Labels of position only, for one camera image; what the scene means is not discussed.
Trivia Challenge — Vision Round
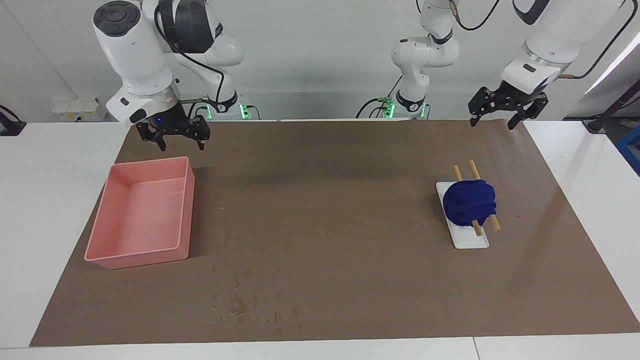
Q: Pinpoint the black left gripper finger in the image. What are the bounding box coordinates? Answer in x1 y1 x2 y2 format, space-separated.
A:
468 87 493 127
507 92 549 131

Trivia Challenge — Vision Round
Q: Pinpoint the dark blue towel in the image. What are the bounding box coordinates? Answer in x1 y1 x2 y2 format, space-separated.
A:
443 179 497 227

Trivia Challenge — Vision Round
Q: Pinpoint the wooden rack rod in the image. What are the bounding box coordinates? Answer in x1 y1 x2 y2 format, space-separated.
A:
453 165 483 237
468 159 502 232

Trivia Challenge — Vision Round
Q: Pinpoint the black stand leg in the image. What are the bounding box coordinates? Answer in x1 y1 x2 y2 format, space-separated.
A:
582 80 640 134

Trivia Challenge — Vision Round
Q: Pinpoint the pink plastic bin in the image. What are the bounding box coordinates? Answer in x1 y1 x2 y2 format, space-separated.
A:
84 156 196 270

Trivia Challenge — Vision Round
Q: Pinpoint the brown paper table mat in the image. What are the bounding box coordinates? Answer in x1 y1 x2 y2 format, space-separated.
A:
30 119 640 347

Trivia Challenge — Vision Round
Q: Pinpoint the black right base cable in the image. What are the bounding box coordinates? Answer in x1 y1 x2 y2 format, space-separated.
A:
189 98 212 121

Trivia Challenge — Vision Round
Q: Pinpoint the black base cable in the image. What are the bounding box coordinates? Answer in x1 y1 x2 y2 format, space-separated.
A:
356 75 402 119
189 98 212 121

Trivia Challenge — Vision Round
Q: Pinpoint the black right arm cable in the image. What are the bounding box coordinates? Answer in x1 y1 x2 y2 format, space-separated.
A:
154 5 226 118

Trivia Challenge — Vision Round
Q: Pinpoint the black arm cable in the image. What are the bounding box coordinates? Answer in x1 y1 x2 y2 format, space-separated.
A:
449 0 636 81
154 5 226 118

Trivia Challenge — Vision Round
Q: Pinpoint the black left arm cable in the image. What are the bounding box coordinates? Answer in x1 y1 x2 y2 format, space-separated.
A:
449 0 636 81

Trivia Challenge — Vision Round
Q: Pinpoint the white wall power socket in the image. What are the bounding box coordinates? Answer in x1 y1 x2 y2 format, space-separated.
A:
52 97 108 122

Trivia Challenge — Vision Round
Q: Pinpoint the black left base cable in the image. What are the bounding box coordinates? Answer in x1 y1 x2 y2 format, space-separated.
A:
356 75 402 119

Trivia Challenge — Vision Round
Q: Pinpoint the black clamp mount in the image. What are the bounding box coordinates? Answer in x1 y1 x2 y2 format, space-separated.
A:
0 105 27 137

